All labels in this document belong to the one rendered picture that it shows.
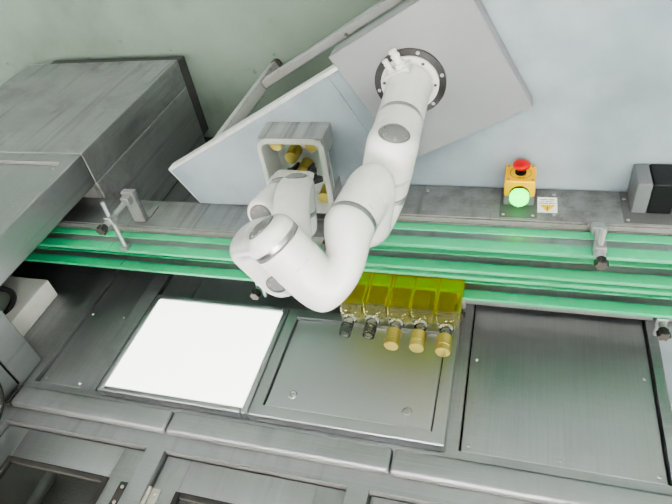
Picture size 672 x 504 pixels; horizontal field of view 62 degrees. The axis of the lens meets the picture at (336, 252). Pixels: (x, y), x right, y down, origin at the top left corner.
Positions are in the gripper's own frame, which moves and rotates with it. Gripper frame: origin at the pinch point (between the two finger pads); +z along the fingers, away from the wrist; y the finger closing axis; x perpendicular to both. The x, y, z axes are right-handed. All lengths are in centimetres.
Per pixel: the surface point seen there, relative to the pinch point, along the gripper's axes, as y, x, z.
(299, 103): -0.4, 17.0, 1.0
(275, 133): -5.7, 10.4, -3.0
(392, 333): 28.8, -27.6, -27.0
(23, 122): -110, 2, 23
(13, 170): -93, -5, -2
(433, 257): 35.1, -17.7, -7.4
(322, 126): 5.5, 11.7, 0.3
